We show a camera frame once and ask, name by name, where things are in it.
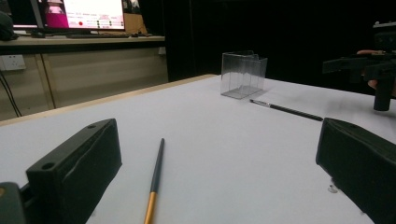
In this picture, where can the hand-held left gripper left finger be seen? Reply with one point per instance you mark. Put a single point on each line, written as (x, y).
(77, 174)

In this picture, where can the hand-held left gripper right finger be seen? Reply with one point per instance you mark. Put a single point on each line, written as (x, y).
(361, 168)

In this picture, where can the black makeup brush silver ferrule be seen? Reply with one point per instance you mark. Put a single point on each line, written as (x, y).
(292, 111)

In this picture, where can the black and gold makeup brush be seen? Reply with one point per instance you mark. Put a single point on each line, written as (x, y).
(156, 174)

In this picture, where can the clear plastic box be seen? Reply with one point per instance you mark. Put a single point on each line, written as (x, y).
(243, 77)

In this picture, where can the black curtain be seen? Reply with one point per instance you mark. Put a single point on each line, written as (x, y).
(295, 34)

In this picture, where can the wooden table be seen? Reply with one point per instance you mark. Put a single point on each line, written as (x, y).
(102, 100)

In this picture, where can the beige desk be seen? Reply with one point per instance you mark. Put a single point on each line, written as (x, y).
(93, 74)

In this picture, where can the white power socket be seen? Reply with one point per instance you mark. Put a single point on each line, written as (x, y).
(161, 50)
(12, 62)

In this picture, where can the black keyboard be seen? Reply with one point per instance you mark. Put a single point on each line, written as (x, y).
(98, 35)

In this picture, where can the brown cardboard box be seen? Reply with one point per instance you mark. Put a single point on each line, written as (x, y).
(134, 24)

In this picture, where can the computer monitor with lit screen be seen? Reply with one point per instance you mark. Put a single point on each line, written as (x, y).
(93, 14)

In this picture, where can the dark rounded object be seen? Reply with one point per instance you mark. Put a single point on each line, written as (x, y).
(5, 26)

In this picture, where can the dark computer monitor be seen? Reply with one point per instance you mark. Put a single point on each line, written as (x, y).
(21, 12)

